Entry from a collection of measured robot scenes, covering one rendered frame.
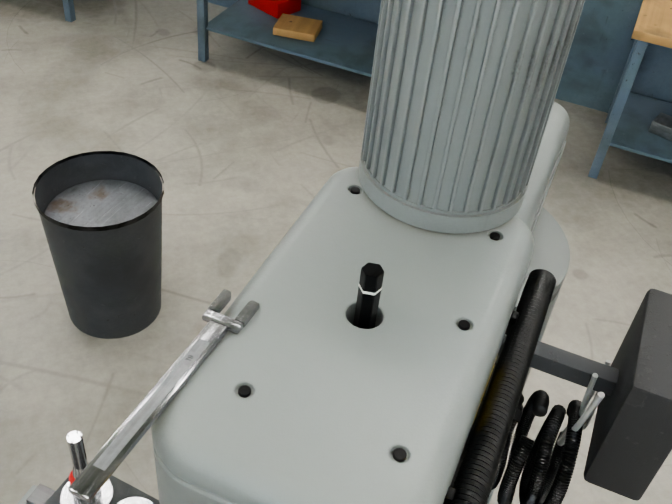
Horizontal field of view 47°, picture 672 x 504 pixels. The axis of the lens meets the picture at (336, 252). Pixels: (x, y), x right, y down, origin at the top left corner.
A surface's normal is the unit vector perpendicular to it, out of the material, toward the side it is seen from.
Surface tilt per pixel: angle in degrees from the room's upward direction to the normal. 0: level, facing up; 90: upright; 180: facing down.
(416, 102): 90
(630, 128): 0
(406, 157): 90
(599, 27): 90
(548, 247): 0
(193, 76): 0
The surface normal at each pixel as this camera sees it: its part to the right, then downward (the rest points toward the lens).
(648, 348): 0.09, -0.75
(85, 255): -0.07, 0.70
